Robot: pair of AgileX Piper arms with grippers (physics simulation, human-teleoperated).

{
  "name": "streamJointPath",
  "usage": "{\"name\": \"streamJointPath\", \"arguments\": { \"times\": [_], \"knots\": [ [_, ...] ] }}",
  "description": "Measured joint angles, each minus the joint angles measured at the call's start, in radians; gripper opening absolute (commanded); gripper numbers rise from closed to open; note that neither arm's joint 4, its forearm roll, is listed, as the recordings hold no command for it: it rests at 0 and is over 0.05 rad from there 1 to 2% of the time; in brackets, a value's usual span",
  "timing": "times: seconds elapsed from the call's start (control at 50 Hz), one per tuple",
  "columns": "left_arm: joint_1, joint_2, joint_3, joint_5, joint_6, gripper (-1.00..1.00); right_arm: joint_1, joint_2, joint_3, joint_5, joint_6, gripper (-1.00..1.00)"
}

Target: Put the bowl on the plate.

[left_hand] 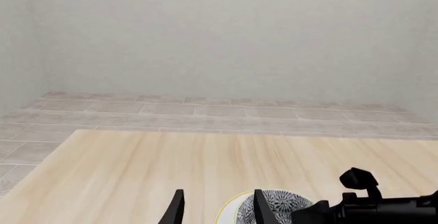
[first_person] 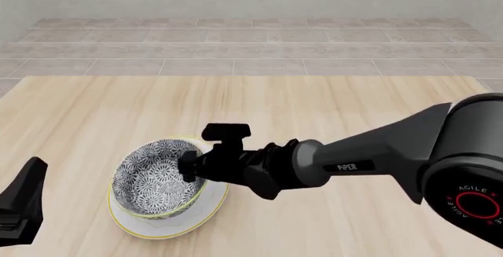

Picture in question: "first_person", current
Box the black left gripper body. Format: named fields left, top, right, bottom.
left=0, top=206, right=44, bottom=245

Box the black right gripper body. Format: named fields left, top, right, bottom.
left=178, top=150, right=206, bottom=182

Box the black white patterned bowl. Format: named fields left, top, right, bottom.
left=110, top=138, right=208, bottom=221

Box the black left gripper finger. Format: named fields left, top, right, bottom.
left=0, top=156, right=50, bottom=212

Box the white plate with yellow rim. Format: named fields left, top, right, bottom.
left=106, top=134, right=230, bottom=238

